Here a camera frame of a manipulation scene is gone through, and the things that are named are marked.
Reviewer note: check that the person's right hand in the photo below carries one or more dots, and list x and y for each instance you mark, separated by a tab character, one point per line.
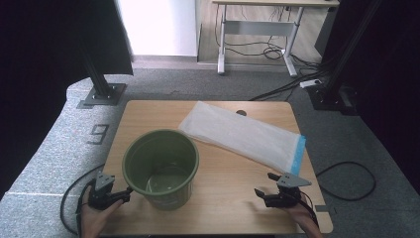
302	216

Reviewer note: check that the black metal stand grey base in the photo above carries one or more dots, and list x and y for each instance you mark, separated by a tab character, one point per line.
100	87

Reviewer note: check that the dark grey panel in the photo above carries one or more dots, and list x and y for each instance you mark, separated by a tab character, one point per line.
325	33

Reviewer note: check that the white metal desk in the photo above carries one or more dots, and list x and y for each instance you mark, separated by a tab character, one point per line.
257	28

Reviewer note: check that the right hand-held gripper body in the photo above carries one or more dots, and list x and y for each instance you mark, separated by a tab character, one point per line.
285	198

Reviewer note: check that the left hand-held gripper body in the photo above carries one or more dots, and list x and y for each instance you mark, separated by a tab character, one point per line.
100	193

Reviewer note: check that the person's left hand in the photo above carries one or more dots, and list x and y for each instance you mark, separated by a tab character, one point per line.
94	221

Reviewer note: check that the grey tape piece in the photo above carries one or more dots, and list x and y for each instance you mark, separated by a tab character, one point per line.
321	208

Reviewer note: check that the white plastic bag blue strip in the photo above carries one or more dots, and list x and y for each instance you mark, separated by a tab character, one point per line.
237	132

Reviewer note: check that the black curtain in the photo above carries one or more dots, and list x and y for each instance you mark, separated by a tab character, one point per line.
39	66
389	82

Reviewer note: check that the white power strip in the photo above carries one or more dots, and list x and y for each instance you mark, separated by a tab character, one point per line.
310	83

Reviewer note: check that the green plastic bucket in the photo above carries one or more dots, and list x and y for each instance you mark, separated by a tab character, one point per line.
158	153

